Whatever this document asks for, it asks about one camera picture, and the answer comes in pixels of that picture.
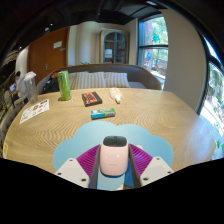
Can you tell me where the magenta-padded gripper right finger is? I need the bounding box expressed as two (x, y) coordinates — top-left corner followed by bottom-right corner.
(127, 143), (175, 188)

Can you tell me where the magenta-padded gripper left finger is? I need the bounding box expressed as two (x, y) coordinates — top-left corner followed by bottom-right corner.
(54, 143), (102, 190)

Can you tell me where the pink computer mouse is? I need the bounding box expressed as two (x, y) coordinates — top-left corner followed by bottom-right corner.
(99, 135), (130, 177)

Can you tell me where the blue cloud-shaped mouse pad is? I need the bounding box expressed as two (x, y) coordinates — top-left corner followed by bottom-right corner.
(52, 120), (175, 191)

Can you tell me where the white sticker sheet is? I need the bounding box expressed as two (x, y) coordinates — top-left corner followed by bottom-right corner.
(19, 98), (50, 125)

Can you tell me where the grey tufted armchair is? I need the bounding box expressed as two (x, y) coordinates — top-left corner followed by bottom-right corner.
(0, 97), (24, 141)

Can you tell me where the white plastic packet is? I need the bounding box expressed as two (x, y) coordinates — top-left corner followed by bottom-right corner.
(109, 87), (123, 105)

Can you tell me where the green drink can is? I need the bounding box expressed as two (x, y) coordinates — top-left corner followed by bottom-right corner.
(57, 70), (72, 102)

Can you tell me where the black backpack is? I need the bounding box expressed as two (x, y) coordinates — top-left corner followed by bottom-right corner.
(42, 71), (61, 94)

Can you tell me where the black-framed window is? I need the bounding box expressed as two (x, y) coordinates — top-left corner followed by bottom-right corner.
(198, 33), (224, 159)
(137, 14), (169, 90)

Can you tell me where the clear shaker bottle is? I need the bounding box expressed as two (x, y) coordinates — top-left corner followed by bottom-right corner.
(23, 71), (39, 104)

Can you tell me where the striped cushion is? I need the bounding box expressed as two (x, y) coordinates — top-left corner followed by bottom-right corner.
(68, 71), (108, 90)
(104, 71), (131, 89)

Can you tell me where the brown curved bench sofa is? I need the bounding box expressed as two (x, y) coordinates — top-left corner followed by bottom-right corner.
(37, 63), (162, 95)

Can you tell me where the person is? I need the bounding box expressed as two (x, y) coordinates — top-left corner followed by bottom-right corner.
(13, 70), (26, 99)

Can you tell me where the brown wooden door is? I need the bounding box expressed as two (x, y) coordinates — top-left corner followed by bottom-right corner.
(27, 26), (70, 86)

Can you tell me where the glass-door cabinet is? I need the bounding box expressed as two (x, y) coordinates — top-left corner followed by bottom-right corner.
(99, 28), (130, 65)

